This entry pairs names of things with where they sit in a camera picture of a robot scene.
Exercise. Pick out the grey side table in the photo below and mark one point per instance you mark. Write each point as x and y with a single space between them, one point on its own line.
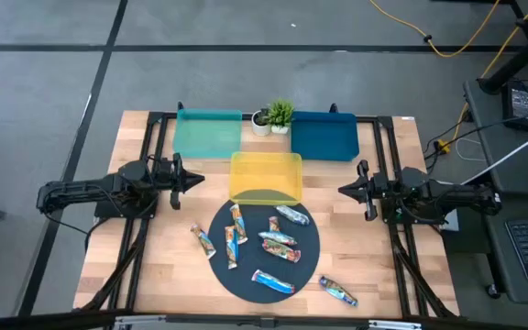
484 114

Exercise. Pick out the light blue granola bar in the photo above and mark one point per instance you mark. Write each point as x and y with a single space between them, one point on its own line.
273 282

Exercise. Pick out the silver and black pole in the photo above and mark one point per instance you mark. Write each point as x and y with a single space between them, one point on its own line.
511 152

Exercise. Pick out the white pot with dark plant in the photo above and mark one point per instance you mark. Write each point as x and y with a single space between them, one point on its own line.
260 128

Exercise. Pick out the grey control box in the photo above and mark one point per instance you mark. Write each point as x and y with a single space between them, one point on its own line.
451 222

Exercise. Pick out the yellow power plug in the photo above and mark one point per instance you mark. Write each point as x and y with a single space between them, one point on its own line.
443 146

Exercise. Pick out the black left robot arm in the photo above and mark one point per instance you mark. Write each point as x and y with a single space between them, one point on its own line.
76 190

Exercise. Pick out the silver blue granola bar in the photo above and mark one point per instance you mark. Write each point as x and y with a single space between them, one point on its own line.
293 215
277 238

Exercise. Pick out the black caster wheel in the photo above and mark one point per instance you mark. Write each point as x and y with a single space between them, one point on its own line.
491 291

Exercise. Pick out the yellow translucent plastic tray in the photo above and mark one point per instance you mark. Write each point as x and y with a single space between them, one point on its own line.
264 176

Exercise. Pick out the black floor stand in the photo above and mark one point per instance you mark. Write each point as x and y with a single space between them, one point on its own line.
520 57

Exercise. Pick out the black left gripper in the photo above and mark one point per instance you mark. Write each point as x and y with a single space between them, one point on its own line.
168 176

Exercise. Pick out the red and green granola bar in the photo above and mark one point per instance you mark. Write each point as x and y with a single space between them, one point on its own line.
203 241
281 250

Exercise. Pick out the small red granola bar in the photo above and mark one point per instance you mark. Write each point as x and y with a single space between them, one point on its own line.
274 224

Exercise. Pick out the dark blue plastic tray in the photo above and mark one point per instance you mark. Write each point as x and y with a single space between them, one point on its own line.
323 137

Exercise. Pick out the black aluminium table frame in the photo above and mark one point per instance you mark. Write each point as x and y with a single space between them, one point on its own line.
385 123

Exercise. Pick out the dark blue granola bar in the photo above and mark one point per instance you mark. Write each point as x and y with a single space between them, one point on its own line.
338 291

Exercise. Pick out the black power adapter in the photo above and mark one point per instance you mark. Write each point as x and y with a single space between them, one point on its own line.
518 105

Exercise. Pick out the black beam with silver brackets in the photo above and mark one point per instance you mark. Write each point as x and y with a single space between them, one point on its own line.
245 321

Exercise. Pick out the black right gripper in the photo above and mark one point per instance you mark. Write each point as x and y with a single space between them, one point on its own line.
376 188

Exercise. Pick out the orange and blue granola bar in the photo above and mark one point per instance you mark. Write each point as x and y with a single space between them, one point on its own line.
238 224
232 249

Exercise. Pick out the round dark woven placemat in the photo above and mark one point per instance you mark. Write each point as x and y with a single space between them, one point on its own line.
245 275

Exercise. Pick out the green artificial potted plant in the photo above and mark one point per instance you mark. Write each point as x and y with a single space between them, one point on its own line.
280 114

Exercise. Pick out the grey desk with keyboard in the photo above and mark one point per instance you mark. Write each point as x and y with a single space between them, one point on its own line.
498 256

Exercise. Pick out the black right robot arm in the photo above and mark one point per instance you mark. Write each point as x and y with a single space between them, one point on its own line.
456 199

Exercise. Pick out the teal translucent plastic tray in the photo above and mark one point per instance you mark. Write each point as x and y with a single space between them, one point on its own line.
206 135

